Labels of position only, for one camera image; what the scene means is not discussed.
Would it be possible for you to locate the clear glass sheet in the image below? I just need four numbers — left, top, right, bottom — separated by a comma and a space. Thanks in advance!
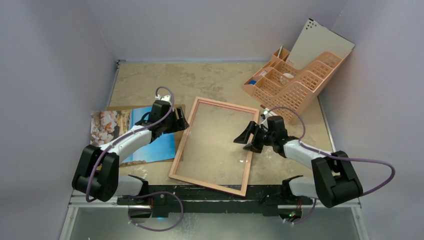
174, 100, 256, 192

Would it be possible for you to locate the pink picture frame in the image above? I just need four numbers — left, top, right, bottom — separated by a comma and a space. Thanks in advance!
168, 96, 261, 198

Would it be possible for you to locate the beach landscape photo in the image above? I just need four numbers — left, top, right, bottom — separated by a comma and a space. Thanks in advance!
90, 106, 177, 166

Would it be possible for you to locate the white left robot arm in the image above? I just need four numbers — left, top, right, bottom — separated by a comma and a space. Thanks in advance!
71, 99, 189, 205

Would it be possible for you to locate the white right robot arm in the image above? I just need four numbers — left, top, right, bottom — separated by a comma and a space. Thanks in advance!
234, 115, 364, 208

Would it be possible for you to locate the brown cardboard backing board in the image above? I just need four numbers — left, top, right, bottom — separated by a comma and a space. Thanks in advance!
106, 105, 183, 166

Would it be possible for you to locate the orange plastic desk organizer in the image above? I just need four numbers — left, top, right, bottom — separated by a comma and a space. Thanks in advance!
242, 48, 345, 122

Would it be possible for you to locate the white tape roll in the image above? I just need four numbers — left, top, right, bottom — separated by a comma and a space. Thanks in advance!
283, 72, 294, 79

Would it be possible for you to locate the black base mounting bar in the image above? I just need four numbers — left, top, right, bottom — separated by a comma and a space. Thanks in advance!
117, 184, 313, 218

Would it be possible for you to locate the green white pen upright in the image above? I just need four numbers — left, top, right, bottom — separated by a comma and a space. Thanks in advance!
277, 45, 284, 58

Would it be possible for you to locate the grey perforated board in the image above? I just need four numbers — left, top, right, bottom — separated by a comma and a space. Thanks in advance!
286, 18, 355, 70

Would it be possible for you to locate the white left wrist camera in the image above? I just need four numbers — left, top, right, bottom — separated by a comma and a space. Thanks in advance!
155, 94, 173, 104

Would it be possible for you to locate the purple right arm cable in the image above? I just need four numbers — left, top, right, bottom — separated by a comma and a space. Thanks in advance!
263, 106, 396, 225

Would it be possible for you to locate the aluminium rail frame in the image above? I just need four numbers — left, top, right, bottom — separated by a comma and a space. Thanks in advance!
59, 59, 370, 240

